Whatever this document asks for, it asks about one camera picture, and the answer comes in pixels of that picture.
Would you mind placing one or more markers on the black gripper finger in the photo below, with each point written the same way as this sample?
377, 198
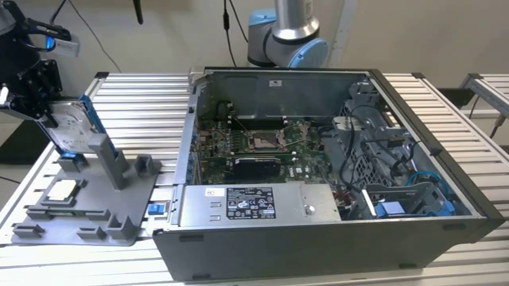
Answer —
29, 105

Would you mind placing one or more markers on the hard disk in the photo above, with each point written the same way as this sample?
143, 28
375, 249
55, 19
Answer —
71, 131

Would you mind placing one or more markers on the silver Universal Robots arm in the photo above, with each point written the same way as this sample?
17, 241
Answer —
294, 18

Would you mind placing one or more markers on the grey metal disk bay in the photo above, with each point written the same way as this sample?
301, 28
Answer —
397, 190

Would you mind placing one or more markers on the silver CPU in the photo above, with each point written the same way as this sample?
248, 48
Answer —
62, 190

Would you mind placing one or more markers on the black hanging stick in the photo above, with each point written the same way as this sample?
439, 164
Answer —
138, 12

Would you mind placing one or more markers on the green RAM stick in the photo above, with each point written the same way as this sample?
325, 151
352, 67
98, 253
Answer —
75, 212

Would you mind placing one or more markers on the grey parts rack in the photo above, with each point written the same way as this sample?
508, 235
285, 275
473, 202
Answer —
99, 208

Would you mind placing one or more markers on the blue case latch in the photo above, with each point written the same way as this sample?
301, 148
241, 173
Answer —
155, 208

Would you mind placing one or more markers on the thin metal locking lever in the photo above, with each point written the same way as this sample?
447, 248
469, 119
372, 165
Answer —
242, 124

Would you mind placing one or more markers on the silver power supply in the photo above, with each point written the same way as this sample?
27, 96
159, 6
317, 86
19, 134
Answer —
200, 208

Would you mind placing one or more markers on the black RAM slot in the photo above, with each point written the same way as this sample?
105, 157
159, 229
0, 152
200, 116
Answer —
261, 120

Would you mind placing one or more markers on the CPU socket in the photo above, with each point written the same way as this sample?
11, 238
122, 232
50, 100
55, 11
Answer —
265, 143

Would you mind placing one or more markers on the black graphics card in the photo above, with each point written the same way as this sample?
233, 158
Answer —
257, 169

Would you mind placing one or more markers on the green motherboard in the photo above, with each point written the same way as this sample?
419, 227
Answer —
310, 161

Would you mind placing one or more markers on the open black PC case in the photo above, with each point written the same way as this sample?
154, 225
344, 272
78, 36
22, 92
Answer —
278, 256

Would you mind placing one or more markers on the blue plastic bay clip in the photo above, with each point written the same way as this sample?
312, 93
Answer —
389, 208

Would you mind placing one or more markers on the black chair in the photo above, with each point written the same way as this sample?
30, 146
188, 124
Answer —
455, 96

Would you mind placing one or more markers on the metal slat side table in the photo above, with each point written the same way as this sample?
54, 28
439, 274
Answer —
493, 86

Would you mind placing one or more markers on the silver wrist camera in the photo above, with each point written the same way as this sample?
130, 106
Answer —
67, 46

